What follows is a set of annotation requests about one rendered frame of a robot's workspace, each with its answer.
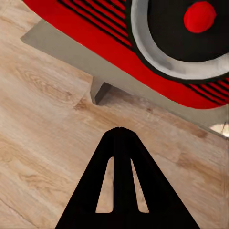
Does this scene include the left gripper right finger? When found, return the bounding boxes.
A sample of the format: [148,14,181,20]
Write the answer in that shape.
[120,127,200,229]

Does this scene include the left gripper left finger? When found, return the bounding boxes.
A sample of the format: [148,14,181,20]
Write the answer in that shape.
[55,127,127,229]

